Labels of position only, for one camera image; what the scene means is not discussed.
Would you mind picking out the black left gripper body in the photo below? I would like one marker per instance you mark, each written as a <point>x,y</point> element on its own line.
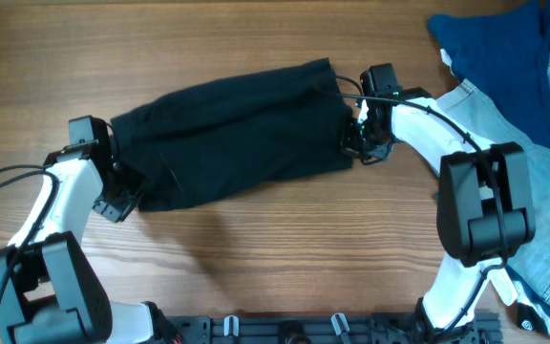
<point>124,190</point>

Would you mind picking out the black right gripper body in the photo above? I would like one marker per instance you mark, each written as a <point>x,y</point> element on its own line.
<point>361,140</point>

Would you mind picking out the black shorts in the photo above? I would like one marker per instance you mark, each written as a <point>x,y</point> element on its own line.
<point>211,141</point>

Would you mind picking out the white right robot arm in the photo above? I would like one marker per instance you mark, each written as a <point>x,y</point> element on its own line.
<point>484,202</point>

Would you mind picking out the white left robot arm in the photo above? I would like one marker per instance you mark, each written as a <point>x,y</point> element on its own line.
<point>49,292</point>

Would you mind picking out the dark blue shirt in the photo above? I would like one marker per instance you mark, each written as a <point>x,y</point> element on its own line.
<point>506,57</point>

